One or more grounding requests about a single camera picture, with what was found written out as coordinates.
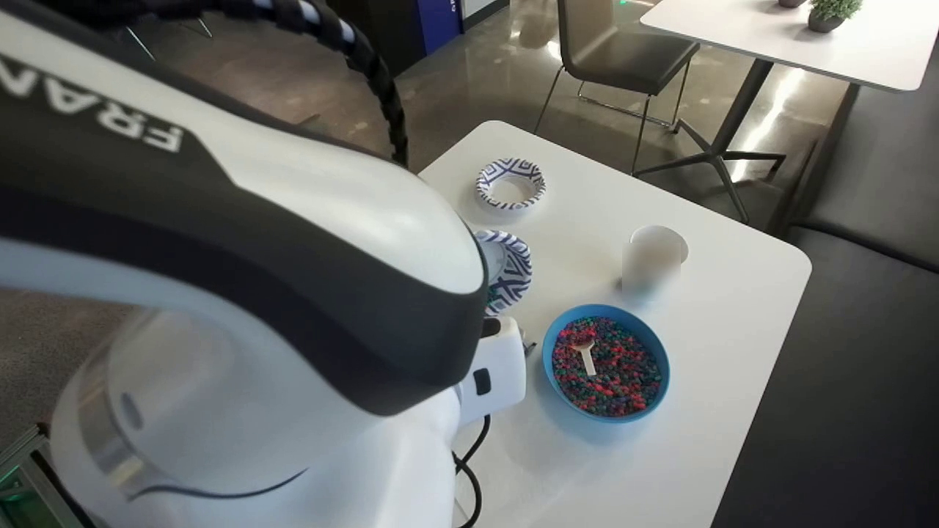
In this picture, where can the grey chair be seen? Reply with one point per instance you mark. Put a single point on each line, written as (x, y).
(625, 48)

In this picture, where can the white side table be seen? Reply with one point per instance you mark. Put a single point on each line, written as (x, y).
(861, 46)

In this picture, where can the green potted plant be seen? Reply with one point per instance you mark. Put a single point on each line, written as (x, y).
(832, 14)

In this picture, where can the large colourful cereal pile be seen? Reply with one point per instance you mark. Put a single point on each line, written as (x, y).
(618, 378)

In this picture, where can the coffee print paper cup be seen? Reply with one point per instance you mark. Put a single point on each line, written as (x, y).
(653, 260)

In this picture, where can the white plastic scoop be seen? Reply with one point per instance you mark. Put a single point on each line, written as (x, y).
(585, 359)

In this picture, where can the wooden crate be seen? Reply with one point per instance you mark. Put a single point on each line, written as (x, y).
(15, 501)

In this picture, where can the dark grey bench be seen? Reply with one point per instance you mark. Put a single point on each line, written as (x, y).
(861, 341)

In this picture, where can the blue patterned paper bowl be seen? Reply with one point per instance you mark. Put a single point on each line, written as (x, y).
(511, 186)
(511, 268)

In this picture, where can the white paper sheet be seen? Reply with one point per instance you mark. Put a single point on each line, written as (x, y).
(559, 472)

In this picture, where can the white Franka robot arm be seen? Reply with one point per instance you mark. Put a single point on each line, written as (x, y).
(245, 294)

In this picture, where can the blue plastic bowl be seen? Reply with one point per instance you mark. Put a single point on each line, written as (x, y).
(559, 398)

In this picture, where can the black and blue cabinet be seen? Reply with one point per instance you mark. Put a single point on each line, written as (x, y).
(440, 20)

